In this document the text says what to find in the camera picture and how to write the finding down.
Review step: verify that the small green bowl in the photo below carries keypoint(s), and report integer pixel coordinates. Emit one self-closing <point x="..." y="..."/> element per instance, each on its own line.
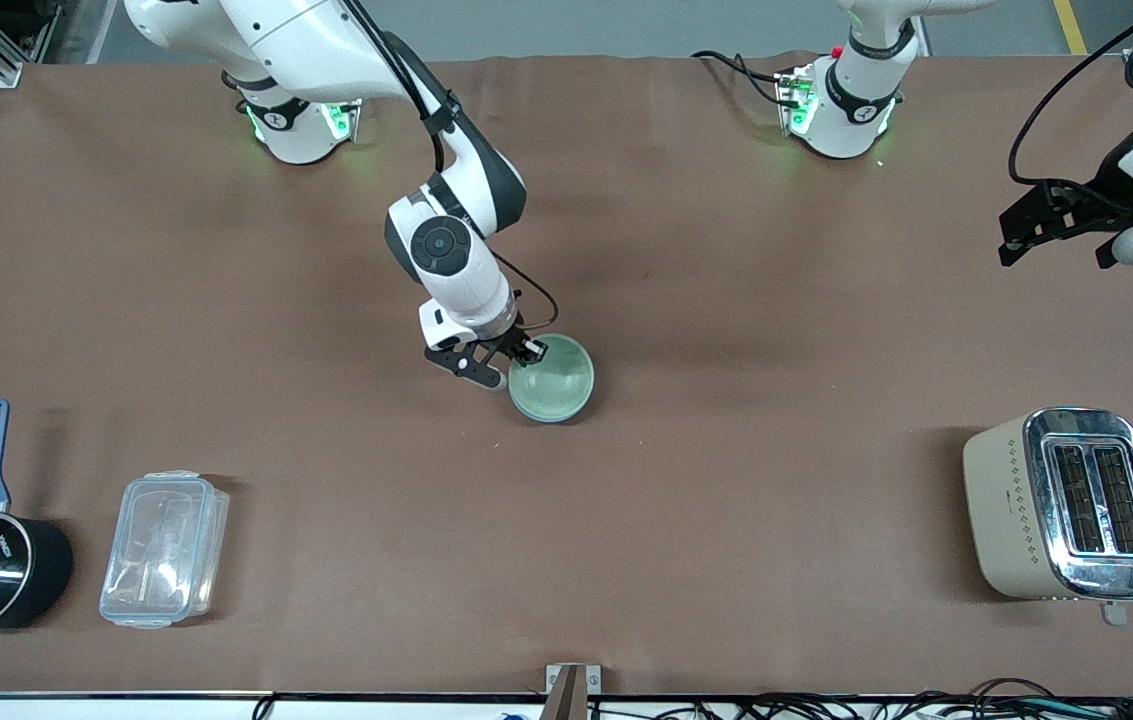
<point x="554" y="385"/>

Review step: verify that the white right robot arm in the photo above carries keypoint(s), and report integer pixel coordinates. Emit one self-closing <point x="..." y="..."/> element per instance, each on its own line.
<point x="296" y="40"/>

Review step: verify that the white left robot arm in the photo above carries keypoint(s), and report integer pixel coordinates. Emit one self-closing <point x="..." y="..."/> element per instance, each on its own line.
<point x="856" y="90"/>

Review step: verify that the beige and chrome toaster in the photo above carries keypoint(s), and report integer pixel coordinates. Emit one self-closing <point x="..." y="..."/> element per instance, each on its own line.
<point x="1066" y="505"/>

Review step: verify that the clear plastic lidded container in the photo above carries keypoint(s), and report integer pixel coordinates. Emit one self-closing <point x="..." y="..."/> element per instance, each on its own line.
<point x="161" y="550"/>

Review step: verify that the metal table edge bracket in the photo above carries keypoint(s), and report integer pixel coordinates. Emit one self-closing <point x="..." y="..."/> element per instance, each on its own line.
<point x="572" y="690"/>

